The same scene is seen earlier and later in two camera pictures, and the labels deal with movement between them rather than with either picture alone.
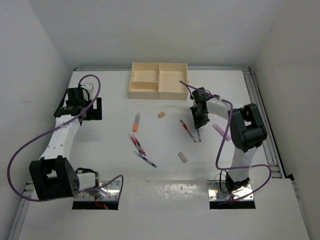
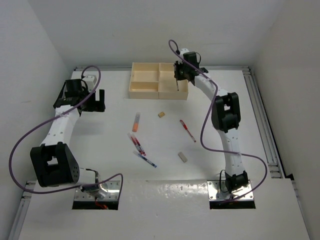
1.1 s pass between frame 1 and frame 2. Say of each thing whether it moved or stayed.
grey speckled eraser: stayed
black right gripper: moved
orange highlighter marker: stayed
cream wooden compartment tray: stayed
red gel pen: stayed
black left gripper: moved
